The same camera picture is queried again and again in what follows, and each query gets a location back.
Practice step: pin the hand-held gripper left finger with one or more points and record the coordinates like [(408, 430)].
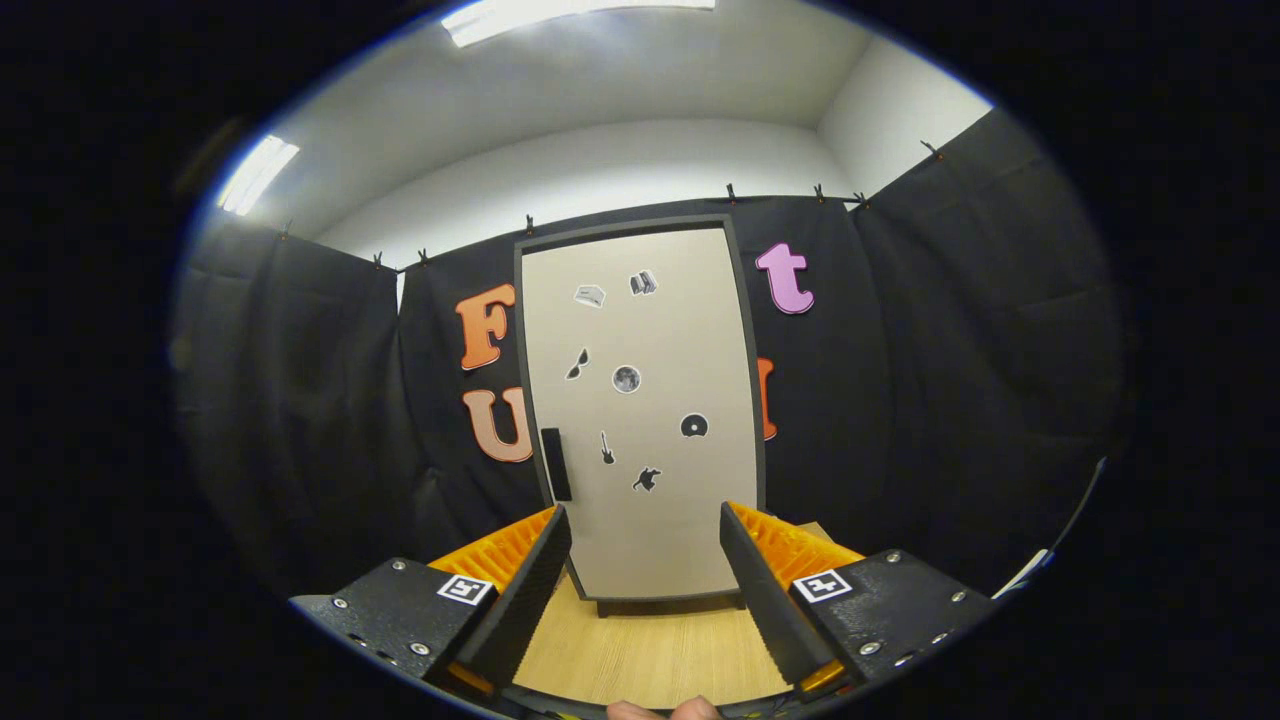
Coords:
[(525, 600)]

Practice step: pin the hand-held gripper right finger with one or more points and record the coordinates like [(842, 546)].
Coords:
[(768, 600)]

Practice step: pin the grey shoe cabinet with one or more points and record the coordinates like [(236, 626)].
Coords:
[(630, 221)]

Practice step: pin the black backdrop cloth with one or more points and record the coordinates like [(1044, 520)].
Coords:
[(950, 400)]

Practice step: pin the row of black cloth clips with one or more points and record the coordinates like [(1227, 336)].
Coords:
[(731, 192)]

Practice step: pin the short ceiling light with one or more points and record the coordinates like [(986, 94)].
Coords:
[(255, 175)]

